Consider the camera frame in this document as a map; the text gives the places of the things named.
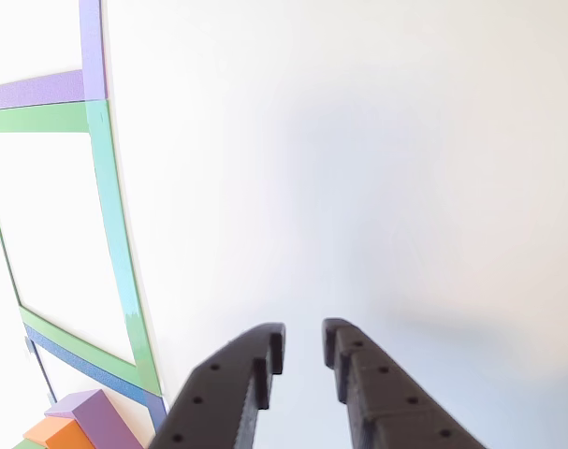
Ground purple block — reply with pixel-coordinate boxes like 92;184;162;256
43;388;147;449

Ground orange block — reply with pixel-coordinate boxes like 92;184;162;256
22;415;97;449

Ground blue square frame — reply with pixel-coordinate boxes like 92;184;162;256
23;324;168;431

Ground green square frame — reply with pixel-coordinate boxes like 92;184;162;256
0;98;163;397

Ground purple square frame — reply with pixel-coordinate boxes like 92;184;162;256
0;0;109;112

